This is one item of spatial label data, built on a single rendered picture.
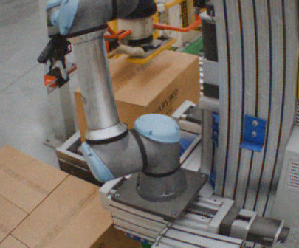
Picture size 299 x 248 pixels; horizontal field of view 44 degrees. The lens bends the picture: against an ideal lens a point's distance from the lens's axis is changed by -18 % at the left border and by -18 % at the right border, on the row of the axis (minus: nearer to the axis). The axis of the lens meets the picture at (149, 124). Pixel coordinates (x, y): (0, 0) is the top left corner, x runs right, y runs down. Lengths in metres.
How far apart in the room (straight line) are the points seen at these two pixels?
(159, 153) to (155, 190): 0.13
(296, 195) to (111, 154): 0.58
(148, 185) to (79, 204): 0.82
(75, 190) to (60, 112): 1.25
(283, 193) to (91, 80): 0.66
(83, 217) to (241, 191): 0.85
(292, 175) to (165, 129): 0.42
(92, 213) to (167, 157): 0.85
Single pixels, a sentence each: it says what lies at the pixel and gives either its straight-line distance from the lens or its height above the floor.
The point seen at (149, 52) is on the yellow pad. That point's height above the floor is 1.10.
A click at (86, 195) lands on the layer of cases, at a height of 0.54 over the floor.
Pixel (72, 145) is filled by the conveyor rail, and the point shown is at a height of 0.58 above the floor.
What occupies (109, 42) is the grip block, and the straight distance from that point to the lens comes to 1.86.
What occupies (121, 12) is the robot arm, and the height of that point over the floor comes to 1.58.
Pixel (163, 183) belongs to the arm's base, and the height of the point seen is 1.10.
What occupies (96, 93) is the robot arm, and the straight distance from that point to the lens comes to 1.08.
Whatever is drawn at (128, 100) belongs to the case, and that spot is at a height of 0.95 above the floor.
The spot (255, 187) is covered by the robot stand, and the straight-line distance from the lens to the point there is 1.33.
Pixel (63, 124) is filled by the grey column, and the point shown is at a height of 0.19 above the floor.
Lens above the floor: 1.90
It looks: 33 degrees down
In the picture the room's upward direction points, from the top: 4 degrees counter-clockwise
